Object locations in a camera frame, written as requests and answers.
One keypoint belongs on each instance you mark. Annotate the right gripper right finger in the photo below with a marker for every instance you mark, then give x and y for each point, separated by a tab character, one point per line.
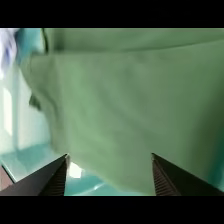
176	183

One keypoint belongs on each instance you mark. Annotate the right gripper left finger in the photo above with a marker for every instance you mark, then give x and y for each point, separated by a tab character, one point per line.
46	181

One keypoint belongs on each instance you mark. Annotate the green shirt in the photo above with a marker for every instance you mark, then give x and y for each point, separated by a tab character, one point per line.
133	106

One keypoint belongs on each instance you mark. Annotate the white and blue garment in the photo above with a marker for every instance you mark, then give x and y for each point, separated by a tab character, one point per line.
6	50

